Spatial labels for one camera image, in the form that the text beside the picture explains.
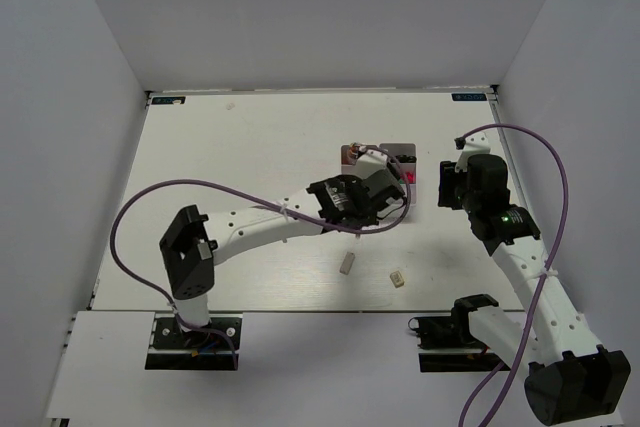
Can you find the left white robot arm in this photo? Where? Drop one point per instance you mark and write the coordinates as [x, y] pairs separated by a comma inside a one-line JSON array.
[[195, 243]]

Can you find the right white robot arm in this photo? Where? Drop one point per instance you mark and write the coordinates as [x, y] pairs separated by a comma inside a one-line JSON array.
[[567, 373]]

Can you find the right white organizer tray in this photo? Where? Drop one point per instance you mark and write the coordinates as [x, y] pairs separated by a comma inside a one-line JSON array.
[[396, 149]]

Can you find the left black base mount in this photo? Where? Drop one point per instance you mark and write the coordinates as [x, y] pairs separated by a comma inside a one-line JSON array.
[[173, 349]]

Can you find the black handled scissors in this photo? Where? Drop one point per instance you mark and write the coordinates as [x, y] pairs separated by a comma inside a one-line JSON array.
[[407, 159]]

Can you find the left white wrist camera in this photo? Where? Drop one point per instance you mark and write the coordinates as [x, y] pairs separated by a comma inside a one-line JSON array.
[[377, 161]]

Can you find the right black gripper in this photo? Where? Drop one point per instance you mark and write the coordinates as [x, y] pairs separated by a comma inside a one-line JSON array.
[[448, 177]]

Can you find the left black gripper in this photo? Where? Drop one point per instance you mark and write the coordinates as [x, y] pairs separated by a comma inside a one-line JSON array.
[[354, 178]]

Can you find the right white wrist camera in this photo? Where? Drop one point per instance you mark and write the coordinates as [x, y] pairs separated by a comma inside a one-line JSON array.
[[475, 144]]

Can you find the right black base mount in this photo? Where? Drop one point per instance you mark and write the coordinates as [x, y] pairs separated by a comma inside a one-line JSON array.
[[446, 344]]

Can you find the small beige eraser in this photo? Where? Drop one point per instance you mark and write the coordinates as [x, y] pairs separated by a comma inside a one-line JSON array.
[[397, 279]]

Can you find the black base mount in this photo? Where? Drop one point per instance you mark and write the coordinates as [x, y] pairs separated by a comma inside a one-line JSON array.
[[446, 344], [173, 349]]

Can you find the left blue table label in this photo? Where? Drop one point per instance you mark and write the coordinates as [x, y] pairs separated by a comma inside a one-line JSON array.
[[168, 100]]

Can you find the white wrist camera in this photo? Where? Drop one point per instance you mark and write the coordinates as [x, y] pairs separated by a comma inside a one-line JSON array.
[[377, 161], [475, 144]]

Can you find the grey white eraser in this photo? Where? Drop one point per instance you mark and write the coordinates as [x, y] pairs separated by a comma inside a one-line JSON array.
[[347, 263]]

